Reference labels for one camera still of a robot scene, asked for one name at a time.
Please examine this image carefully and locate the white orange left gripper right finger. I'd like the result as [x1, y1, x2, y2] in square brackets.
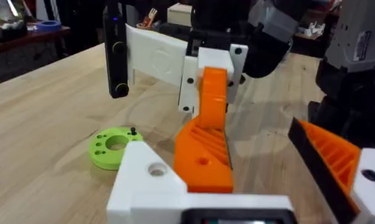
[287, 117, 375, 224]

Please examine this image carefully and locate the white bare left gripper left finger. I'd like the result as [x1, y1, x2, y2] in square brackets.
[106, 141, 189, 224]

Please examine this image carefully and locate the green disc with holes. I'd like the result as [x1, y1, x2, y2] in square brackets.
[88, 126, 144, 171]

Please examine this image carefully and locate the beige cardboard box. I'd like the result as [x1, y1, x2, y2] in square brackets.
[166, 2, 194, 27]

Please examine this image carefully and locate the white small parts heap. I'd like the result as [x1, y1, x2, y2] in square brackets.
[297, 21, 326, 37]

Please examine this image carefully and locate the orange white small tool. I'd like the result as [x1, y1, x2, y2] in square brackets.
[136, 7, 159, 30]

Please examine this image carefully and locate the blue tape roll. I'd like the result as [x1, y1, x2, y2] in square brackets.
[36, 19, 62, 32]

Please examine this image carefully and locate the brown side table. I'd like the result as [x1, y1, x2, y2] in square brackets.
[0, 26, 71, 57]

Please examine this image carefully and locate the heap of tools and bags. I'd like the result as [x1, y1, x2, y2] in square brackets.
[0, 0, 29, 44]

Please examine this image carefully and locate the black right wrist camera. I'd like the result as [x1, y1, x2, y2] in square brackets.
[102, 2, 130, 100]

